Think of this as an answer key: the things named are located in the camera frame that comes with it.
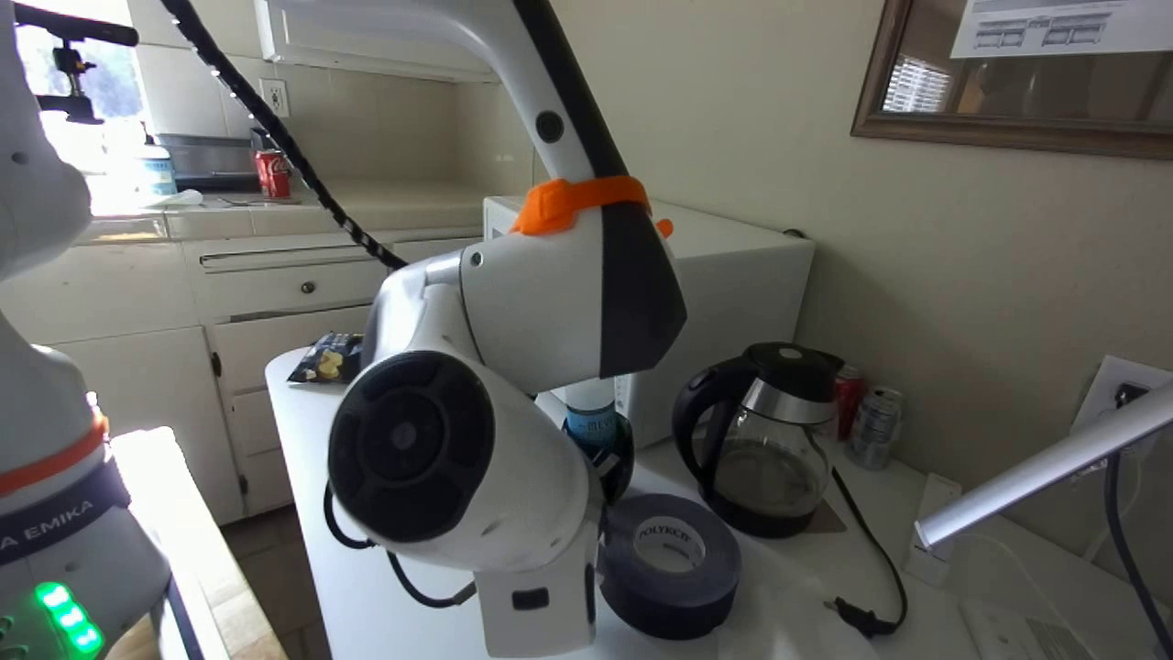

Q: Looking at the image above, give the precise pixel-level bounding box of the white metal bar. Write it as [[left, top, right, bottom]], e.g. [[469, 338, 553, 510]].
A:
[[912, 387, 1173, 554]]

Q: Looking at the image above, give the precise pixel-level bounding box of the black wall power cable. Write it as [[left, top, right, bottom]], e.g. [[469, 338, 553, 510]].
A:
[[1104, 381, 1173, 660]]

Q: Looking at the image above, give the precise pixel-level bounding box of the black kettle power cord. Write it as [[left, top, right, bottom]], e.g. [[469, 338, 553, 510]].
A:
[[825, 462, 912, 641]]

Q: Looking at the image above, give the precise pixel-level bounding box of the dark snack bag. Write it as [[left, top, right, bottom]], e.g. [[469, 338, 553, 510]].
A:
[[287, 330, 371, 389]]

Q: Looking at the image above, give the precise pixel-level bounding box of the wide white cabinet drawer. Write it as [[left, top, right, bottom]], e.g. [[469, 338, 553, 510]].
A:
[[199, 251, 397, 324]]

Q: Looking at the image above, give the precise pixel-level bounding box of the small white wall outlet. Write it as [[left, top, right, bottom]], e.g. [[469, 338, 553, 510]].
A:
[[256, 79, 291, 124]]

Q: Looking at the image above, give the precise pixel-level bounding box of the red soda can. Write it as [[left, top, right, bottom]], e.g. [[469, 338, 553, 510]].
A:
[[833, 376, 871, 445]]

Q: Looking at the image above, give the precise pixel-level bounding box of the dark blue bottle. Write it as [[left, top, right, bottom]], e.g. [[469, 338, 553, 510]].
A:
[[560, 378, 638, 505]]

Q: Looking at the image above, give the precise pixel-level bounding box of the black corrugated cable conduit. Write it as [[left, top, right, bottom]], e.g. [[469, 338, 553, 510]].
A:
[[156, 0, 409, 277]]

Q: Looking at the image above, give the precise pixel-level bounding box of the silver soda can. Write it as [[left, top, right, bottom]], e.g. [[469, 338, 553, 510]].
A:
[[845, 387, 908, 477]]

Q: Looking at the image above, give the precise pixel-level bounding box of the white kitchen base cabinet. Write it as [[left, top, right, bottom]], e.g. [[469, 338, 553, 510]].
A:
[[41, 181, 491, 527]]

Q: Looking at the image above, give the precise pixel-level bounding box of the white microwave oven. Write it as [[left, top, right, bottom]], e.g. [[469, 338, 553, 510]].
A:
[[478, 191, 817, 453]]

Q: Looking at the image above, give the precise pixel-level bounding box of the white printed paper sheet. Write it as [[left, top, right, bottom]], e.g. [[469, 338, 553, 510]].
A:
[[948, 0, 1173, 63]]

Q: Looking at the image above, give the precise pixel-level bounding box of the dark grey duct tape roll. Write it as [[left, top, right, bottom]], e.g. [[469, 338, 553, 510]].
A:
[[596, 492, 745, 646]]

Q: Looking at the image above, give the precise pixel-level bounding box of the silver black toaster oven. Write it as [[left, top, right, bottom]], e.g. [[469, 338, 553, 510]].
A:
[[156, 124, 267, 194]]

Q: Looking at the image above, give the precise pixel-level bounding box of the black glass electric kettle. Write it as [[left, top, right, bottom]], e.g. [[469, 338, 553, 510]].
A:
[[670, 341, 851, 544]]

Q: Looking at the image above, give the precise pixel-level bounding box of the red can with dark lid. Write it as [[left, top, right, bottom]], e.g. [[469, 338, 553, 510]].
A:
[[251, 148, 295, 205]]

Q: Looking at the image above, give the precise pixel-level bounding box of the light wooden robot platform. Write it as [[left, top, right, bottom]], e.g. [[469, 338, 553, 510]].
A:
[[104, 422, 288, 660]]

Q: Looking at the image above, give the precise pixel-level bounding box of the large white wall outlet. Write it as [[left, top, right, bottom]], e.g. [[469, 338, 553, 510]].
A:
[[1069, 352, 1173, 439]]

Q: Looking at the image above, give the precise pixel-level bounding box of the pale blue container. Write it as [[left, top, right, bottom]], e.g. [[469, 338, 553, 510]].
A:
[[135, 128, 184, 205]]

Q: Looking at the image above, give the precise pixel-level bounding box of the thin black camera cable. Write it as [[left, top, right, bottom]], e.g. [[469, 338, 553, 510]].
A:
[[317, 482, 478, 613]]

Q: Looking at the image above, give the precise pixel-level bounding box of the black camera stand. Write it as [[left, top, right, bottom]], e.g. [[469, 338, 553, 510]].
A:
[[10, 0, 140, 128]]

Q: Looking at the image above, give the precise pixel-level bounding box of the brown wooden picture frame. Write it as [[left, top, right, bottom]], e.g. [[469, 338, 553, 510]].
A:
[[851, 0, 1173, 164]]

